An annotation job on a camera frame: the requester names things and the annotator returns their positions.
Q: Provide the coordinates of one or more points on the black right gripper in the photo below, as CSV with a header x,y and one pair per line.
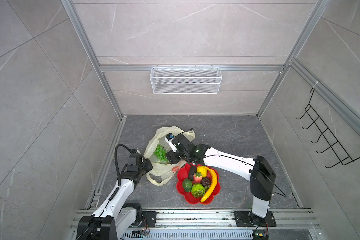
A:
x,y
170,155

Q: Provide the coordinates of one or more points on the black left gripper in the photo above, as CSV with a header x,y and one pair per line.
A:
x,y
147,163

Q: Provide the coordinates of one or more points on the dark fake avocado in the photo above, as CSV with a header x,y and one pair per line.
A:
x,y
192,171

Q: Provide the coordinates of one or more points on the cream printed plastic bag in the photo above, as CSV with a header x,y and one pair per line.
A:
x,y
162,173

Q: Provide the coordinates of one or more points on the red flower-shaped plate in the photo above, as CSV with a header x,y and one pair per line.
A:
x,y
183,174

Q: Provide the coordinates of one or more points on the green fake grape bunch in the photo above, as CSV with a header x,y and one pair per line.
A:
x,y
160,154

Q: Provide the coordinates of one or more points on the yellow fake lemon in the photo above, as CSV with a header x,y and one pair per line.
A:
x,y
202,170

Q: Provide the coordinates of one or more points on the red fake strawberry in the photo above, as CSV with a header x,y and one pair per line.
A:
x,y
197,177

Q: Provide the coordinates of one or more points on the green fake mango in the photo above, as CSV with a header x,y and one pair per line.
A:
x,y
187,185

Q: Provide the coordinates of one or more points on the dark red fake date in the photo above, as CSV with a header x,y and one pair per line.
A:
x,y
206,182

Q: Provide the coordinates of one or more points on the yellow fake banana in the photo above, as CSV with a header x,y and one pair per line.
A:
x,y
214,182

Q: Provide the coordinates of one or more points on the green fake custard apple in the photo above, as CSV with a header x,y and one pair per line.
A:
x,y
198,190

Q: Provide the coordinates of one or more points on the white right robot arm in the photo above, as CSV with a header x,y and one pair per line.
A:
x,y
257,171

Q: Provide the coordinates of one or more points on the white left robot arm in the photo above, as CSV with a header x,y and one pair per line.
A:
x,y
111,220

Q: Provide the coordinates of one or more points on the white wire mesh basket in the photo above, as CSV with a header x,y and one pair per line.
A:
x,y
185,80

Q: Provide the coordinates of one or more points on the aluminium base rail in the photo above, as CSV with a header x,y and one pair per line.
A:
x,y
225,224

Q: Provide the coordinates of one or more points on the black wire hook rack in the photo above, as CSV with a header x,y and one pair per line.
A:
x,y
332,143

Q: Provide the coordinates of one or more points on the aluminium frame rail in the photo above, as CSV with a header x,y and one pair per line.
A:
x,y
77,24

